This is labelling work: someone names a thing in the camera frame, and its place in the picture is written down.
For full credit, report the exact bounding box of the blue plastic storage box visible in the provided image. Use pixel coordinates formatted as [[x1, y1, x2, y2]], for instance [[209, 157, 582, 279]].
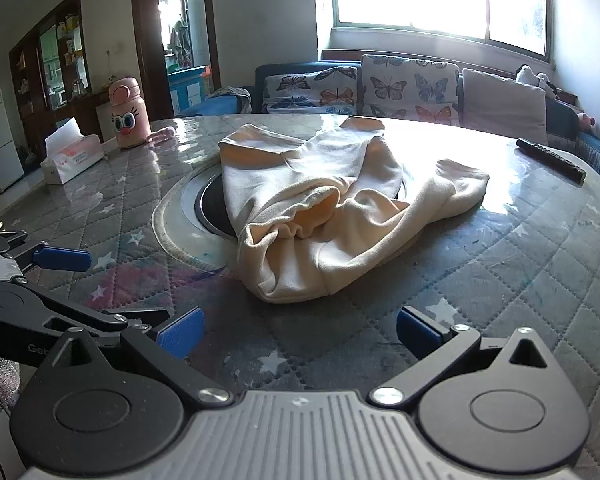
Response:
[[167, 64, 213, 111]]

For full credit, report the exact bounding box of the black remote control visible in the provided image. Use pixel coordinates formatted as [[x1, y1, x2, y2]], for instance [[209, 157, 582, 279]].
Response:
[[516, 138, 587, 184]]

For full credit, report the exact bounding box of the dark wooden display cabinet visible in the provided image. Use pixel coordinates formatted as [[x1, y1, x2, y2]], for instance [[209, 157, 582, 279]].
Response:
[[9, 0, 111, 151]]

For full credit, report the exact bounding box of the wide butterfly print cushion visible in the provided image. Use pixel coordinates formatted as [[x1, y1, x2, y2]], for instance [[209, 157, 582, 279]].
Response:
[[261, 66, 359, 115]]

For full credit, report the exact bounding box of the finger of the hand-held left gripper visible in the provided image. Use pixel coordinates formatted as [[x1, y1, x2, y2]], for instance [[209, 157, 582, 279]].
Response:
[[24, 284, 172, 337], [0, 224, 93, 277]]

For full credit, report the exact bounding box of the pink cartoon water bottle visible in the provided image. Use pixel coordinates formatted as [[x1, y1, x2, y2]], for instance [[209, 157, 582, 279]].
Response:
[[108, 76, 150, 150]]

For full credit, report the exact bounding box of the dark wooden door frame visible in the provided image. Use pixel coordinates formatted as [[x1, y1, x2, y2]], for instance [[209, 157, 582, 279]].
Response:
[[130, 0, 222, 120]]

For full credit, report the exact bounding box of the plain beige cushion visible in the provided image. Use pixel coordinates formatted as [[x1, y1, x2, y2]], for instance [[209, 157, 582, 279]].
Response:
[[461, 68, 548, 147]]

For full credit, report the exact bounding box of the pink bottle strap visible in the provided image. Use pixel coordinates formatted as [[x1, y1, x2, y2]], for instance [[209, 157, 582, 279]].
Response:
[[145, 126, 177, 147]]

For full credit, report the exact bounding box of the white black plush toy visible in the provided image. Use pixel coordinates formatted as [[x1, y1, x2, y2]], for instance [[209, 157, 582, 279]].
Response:
[[516, 64, 558, 101]]

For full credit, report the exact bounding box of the grey cloth on sofa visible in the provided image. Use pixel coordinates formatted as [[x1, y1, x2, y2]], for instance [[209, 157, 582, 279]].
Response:
[[207, 86, 253, 113]]

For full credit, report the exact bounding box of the tall butterfly print cushion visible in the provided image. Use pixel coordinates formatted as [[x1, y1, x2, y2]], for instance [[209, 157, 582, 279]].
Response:
[[358, 54, 461, 126]]

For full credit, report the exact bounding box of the cream sweatshirt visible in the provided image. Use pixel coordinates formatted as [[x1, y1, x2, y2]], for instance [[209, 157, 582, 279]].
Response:
[[217, 115, 491, 305]]

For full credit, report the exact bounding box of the white pink tissue box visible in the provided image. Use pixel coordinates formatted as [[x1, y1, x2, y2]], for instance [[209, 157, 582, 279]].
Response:
[[41, 116, 105, 185]]

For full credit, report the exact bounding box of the round metal table insert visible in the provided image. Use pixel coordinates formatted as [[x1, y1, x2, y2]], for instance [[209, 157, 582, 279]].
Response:
[[151, 160, 421, 271]]

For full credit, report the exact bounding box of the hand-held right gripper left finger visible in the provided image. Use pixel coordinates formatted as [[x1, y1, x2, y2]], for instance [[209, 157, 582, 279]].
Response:
[[37, 306, 234, 409]]

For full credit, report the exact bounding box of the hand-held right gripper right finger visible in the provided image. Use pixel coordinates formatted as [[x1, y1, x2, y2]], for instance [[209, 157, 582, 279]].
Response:
[[367, 306, 563, 407]]

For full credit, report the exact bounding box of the blue sofa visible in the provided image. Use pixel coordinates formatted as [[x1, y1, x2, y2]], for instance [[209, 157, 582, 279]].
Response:
[[180, 49, 600, 191]]

